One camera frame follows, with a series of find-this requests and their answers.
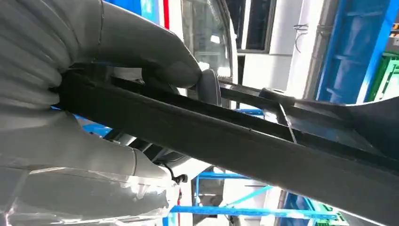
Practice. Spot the red barrier belt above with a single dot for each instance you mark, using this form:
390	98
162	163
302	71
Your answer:
166	14

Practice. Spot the green metal frame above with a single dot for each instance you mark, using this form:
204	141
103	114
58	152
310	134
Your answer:
386	78

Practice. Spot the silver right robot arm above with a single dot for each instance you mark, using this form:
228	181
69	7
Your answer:
28	50

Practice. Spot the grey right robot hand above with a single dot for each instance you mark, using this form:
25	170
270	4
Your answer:
131	40

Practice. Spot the blue steel shelf rack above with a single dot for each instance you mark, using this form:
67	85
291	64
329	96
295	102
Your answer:
349	50
243	212

